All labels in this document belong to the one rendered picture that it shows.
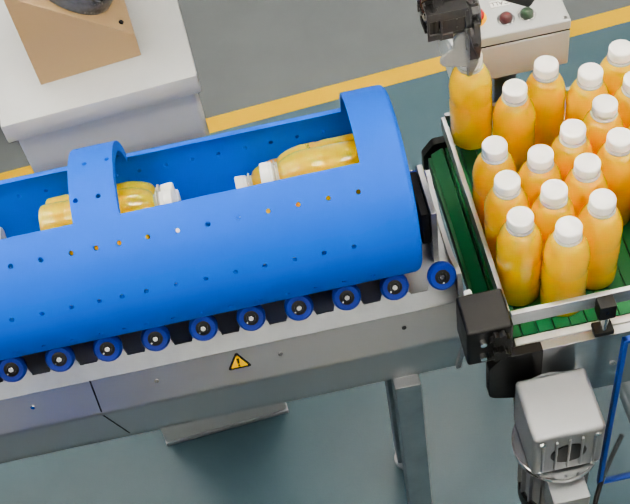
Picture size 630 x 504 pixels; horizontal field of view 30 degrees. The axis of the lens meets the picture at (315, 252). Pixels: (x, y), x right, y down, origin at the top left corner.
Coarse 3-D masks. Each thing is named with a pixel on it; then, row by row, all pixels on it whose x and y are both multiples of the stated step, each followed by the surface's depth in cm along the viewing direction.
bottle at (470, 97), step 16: (464, 80) 182; (480, 80) 182; (464, 96) 183; (480, 96) 183; (464, 112) 186; (480, 112) 186; (464, 128) 190; (480, 128) 190; (464, 144) 193; (480, 144) 193
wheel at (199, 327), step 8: (192, 320) 178; (200, 320) 178; (208, 320) 178; (216, 320) 179; (192, 328) 178; (200, 328) 179; (208, 328) 179; (216, 328) 179; (192, 336) 179; (200, 336) 179; (208, 336) 179
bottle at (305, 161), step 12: (336, 144) 169; (348, 144) 169; (288, 156) 169; (300, 156) 168; (312, 156) 168; (324, 156) 168; (336, 156) 168; (348, 156) 168; (276, 168) 170; (288, 168) 168; (300, 168) 167; (312, 168) 167; (324, 168) 167
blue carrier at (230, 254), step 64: (256, 128) 181; (320, 128) 183; (384, 128) 162; (0, 192) 182; (64, 192) 184; (192, 192) 187; (256, 192) 161; (320, 192) 161; (384, 192) 161; (0, 256) 160; (64, 256) 161; (128, 256) 161; (192, 256) 162; (256, 256) 163; (320, 256) 164; (384, 256) 166; (0, 320) 163; (64, 320) 165; (128, 320) 168
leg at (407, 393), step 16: (400, 384) 207; (416, 384) 207; (400, 400) 210; (416, 400) 211; (400, 416) 215; (416, 416) 216; (400, 432) 221; (416, 432) 221; (400, 448) 235; (416, 448) 227; (416, 464) 232; (416, 480) 238; (416, 496) 245
